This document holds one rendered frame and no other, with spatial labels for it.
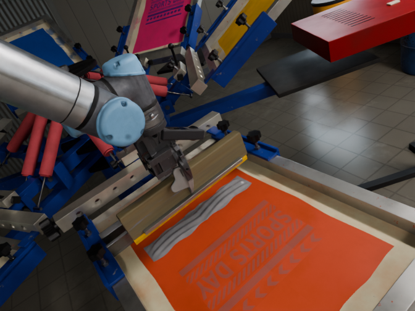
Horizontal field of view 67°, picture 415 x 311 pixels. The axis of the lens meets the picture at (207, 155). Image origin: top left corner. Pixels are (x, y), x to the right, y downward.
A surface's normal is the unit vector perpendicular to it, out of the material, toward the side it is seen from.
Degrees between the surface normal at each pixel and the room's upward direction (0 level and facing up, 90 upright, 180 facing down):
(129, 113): 90
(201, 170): 89
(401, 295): 0
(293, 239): 0
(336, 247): 0
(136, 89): 93
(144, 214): 89
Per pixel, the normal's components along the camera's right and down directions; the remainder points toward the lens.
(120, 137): 0.61, 0.26
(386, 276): -0.33, -0.79
